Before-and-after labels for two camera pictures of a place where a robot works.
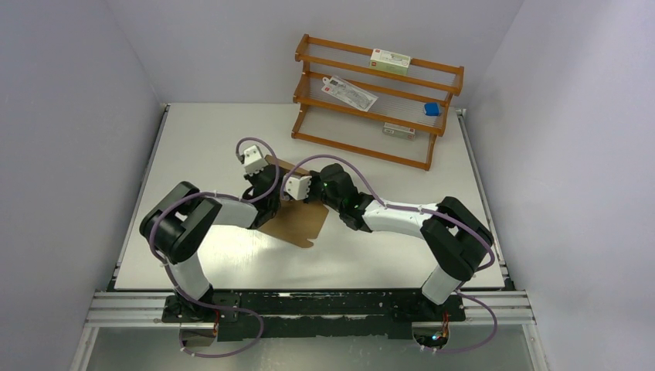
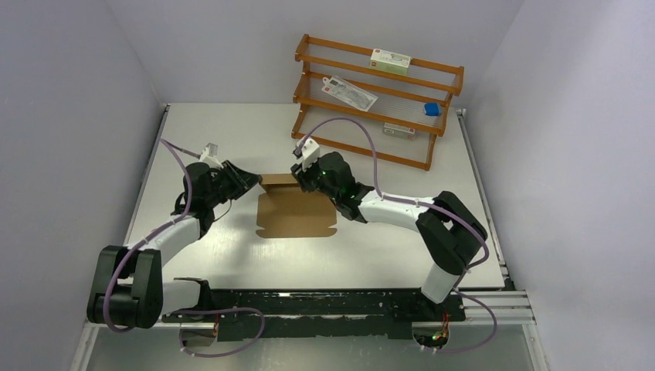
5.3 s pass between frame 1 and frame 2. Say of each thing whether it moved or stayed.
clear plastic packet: stayed
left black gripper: moved
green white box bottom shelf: stayed
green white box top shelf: stayed
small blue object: stayed
